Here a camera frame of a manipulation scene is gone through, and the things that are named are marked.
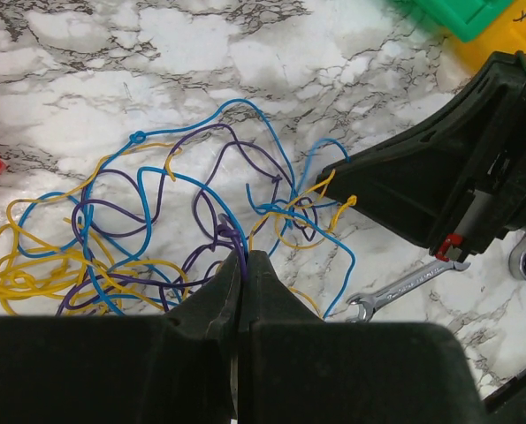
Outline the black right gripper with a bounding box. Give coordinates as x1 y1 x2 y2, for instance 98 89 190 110
316 51 526 261

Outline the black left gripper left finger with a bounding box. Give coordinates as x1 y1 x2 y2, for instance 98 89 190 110
0 254 240 423

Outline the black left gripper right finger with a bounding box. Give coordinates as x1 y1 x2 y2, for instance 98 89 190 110
238 251 486 423

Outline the coloured wire bundle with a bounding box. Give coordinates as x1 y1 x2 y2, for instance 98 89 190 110
0 97 359 322

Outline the silver open-end wrench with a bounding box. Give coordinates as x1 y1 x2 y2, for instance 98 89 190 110
346 260 470 322

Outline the green plastic bin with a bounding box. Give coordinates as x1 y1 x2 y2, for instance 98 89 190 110
390 0 518 44

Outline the yellow plastic bin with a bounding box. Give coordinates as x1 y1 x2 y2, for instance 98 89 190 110
450 1 526 75

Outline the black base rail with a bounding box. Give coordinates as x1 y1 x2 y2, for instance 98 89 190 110
484 371 526 424

